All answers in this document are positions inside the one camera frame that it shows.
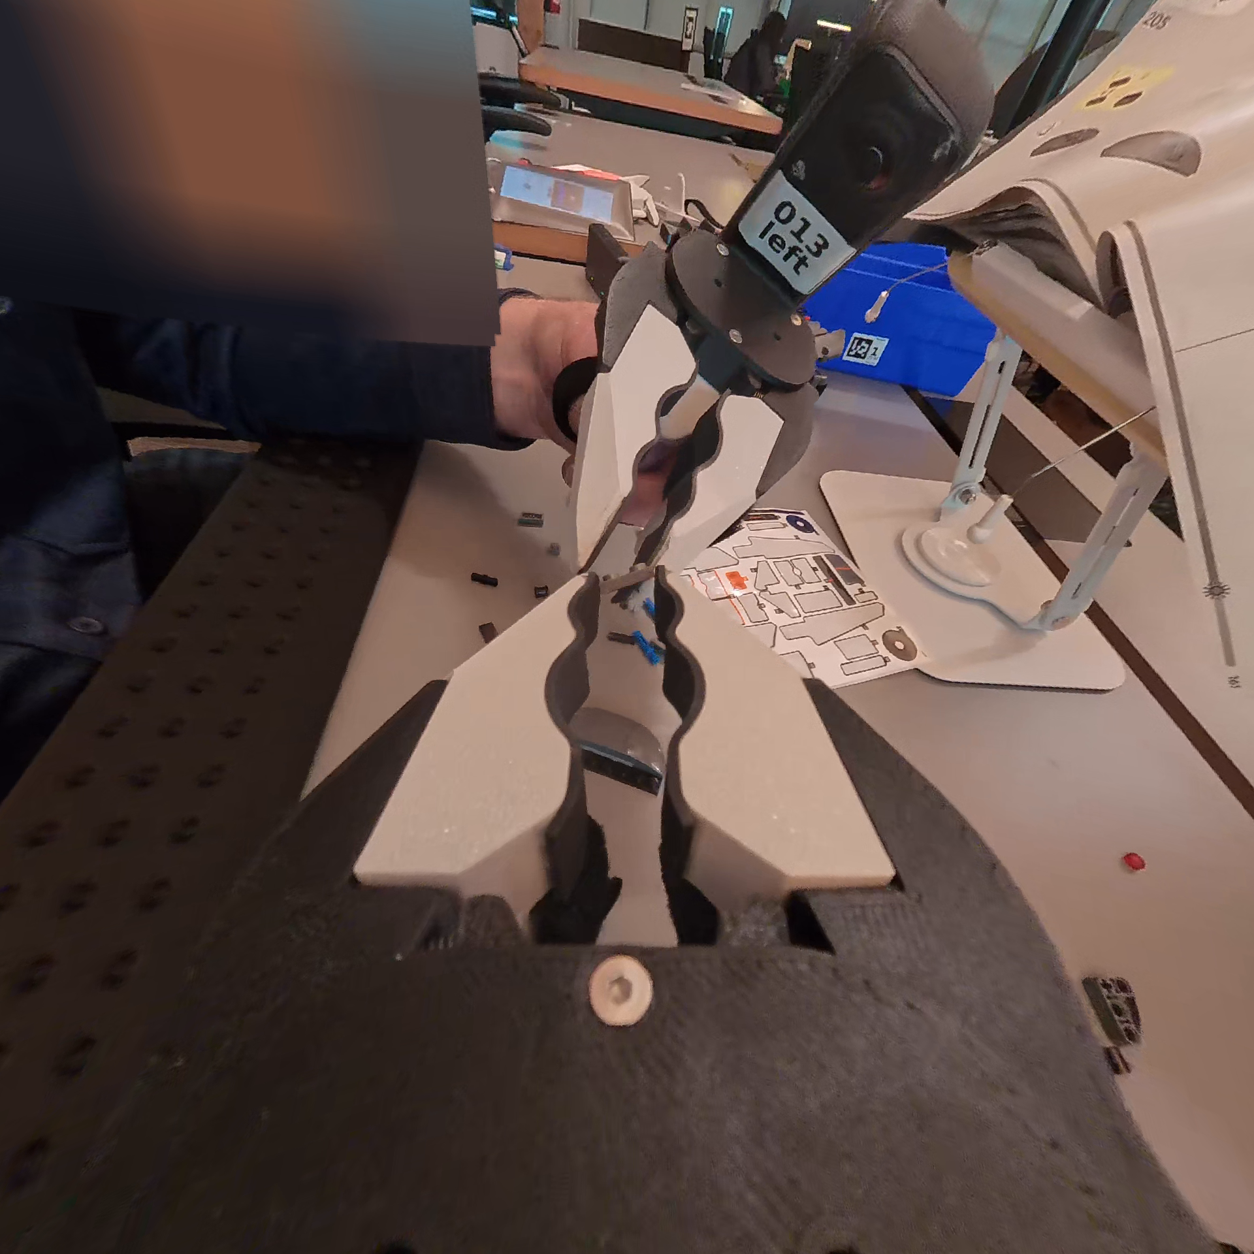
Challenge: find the lego sticker sheet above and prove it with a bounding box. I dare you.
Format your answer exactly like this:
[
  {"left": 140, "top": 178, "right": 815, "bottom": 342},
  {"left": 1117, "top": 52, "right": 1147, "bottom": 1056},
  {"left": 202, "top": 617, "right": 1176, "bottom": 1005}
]
[{"left": 680, "top": 505, "right": 928, "bottom": 689}]

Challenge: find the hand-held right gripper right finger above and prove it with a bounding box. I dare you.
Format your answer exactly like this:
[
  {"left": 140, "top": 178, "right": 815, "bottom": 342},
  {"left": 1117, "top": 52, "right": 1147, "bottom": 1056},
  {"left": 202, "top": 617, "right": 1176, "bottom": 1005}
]
[{"left": 655, "top": 565, "right": 895, "bottom": 946}]

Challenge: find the dark grey thick lego liftarm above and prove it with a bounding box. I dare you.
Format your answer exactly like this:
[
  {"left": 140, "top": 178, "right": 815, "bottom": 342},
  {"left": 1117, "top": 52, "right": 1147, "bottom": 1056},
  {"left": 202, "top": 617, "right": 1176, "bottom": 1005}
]
[{"left": 1081, "top": 974, "right": 1144, "bottom": 1046}]

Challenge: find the tablet device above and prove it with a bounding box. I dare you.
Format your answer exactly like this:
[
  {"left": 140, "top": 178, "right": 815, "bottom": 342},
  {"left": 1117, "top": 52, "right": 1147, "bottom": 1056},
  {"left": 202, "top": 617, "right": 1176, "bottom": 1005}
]
[{"left": 494, "top": 163, "right": 629, "bottom": 231}]

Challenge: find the small grey two-stud plate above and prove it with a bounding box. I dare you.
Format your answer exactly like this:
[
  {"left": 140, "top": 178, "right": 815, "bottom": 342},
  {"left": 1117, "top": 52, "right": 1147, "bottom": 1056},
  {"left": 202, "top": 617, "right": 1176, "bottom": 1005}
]
[{"left": 600, "top": 526, "right": 650, "bottom": 594}]

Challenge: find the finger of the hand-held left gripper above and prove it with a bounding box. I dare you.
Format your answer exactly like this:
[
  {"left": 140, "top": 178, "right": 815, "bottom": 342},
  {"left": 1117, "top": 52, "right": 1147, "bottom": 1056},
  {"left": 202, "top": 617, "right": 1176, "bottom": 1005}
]
[
  {"left": 568, "top": 313, "right": 709, "bottom": 578},
  {"left": 627, "top": 390, "right": 787, "bottom": 583}
]

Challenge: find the wooden desk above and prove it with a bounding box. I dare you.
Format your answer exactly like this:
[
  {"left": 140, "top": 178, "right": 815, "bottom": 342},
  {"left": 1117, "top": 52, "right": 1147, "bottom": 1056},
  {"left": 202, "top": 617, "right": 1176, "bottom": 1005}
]
[{"left": 518, "top": 50, "right": 785, "bottom": 133}]

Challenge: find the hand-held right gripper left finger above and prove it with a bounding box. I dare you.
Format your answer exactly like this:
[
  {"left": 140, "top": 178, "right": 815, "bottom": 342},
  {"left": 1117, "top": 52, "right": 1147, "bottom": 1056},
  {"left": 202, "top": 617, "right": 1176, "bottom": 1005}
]
[{"left": 349, "top": 575, "right": 623, "bottom": 946}]

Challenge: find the person's left hand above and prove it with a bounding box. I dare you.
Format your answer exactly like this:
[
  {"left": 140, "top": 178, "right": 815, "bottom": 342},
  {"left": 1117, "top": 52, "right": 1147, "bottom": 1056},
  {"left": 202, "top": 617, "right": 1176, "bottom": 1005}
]
[{"left": 493, "top": 296, "right": 604, "bottom": 440}]

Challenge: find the black perforated pad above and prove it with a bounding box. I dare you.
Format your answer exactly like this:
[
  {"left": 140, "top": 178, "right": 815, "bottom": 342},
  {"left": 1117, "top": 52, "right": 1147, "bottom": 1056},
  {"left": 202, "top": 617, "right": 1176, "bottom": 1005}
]
[{"left": 0, "top": 441, "right": 433, "bottom": 1254}]

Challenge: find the white book stand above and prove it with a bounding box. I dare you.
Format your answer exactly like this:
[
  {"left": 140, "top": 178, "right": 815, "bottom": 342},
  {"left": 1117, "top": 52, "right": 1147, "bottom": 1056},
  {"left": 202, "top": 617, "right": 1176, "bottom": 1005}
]
[{"left": 817, "top": 324, "right": 1170, "bottom": 692}]

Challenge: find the lego instruction booklet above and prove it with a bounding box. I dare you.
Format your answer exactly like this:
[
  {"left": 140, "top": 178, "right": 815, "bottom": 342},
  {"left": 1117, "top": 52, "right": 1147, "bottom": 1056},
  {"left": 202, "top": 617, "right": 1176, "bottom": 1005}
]
[{"left": 902, "top": 0, "right": 1254, "bottom": 687}]

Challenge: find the blue plastic bin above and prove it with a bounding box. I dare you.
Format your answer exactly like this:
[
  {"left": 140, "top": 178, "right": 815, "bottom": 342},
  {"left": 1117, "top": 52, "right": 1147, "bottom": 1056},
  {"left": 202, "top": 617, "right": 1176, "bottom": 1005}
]
[{"left": 803, "top": 243, "right": 991, "bottom": 399}]

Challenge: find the person's left forearm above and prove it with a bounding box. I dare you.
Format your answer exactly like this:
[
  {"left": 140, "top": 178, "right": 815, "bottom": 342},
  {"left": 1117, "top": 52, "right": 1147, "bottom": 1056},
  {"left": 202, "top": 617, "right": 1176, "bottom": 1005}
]
[{"left": 99, "top": 343, "right": 536, "bottom": 453}]

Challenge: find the black plate lego assembly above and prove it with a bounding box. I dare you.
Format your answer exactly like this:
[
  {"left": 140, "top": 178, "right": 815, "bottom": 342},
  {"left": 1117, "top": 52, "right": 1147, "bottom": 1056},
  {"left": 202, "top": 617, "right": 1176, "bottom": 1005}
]
[{"left": 568, "top": 709, "right": 669, "bottom": 795}]

